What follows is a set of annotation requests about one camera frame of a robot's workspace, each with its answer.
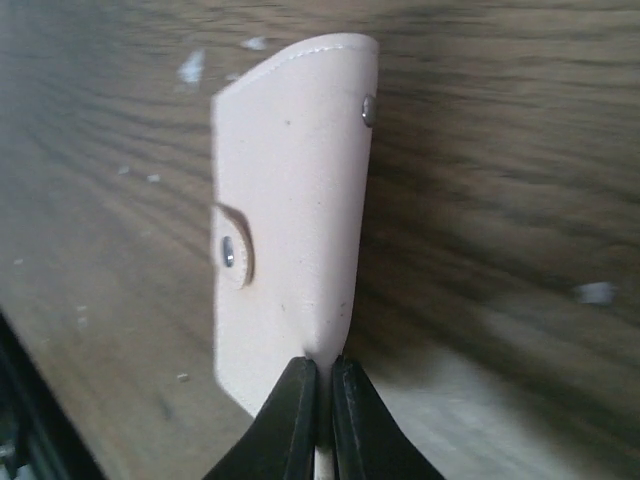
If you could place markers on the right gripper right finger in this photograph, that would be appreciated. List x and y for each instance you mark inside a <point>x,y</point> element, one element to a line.
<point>368,443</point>

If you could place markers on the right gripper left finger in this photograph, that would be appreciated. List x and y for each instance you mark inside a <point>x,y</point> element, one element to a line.
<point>280,442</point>

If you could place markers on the pink leather card holder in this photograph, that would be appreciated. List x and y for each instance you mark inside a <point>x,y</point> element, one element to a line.
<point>291,143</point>

